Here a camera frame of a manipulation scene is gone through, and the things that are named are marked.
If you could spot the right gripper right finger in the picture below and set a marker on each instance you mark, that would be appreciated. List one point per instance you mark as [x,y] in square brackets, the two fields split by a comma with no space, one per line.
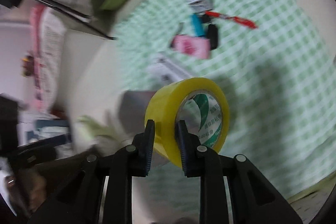
[205,163]

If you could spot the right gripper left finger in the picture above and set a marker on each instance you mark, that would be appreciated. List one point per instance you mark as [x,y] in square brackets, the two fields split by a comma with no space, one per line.
[131,161]

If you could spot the yellow packing tape roll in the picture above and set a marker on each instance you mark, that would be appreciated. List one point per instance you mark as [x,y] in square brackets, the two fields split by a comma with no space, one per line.
[201,103]

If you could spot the white power bank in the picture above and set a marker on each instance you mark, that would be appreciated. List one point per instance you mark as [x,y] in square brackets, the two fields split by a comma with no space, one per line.
[167,71]

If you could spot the pink tissue pack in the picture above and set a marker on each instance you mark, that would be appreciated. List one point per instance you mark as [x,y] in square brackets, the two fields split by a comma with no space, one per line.
[197,47]

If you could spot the black car key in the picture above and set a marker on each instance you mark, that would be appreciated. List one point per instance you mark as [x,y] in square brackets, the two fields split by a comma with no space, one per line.
[211,31]

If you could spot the blue key fob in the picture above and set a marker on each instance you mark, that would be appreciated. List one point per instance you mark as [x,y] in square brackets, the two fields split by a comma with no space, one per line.
[198,26]

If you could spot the red pen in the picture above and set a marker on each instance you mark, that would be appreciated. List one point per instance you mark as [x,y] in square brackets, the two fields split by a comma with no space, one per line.
[242,21]

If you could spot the left green slipper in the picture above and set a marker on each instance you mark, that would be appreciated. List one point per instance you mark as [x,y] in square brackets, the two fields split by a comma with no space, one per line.
[106,139]

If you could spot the cardboard box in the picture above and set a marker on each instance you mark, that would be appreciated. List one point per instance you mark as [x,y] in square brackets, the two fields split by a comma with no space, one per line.
[131,112]

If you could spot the green checkered cloth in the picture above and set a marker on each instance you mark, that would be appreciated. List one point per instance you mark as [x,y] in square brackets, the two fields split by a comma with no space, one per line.
[279,81]

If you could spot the pink floral bed sheet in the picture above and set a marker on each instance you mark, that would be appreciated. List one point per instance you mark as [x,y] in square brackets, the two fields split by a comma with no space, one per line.
[47,32]

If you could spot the black metal chair frame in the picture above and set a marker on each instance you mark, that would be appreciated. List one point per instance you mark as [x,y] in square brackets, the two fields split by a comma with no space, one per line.
[74,15]

